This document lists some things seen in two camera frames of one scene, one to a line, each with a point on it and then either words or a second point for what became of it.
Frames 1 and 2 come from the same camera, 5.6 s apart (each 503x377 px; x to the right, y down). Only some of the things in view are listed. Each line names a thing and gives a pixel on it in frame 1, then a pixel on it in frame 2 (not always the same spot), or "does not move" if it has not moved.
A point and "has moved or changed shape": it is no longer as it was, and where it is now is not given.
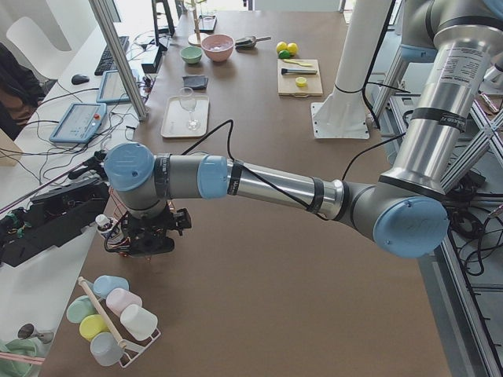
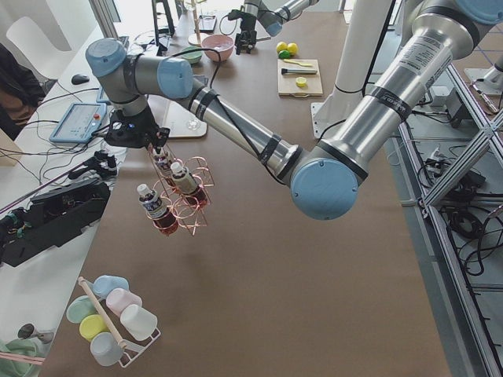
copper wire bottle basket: x=109 y=225 has moved or changed shape
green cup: x=79 y=307 does not move
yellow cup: x=92 y=324 does not move
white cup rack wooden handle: x=132 y=349 does not move
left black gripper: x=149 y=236 to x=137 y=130
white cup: x=139 y=322 does not move
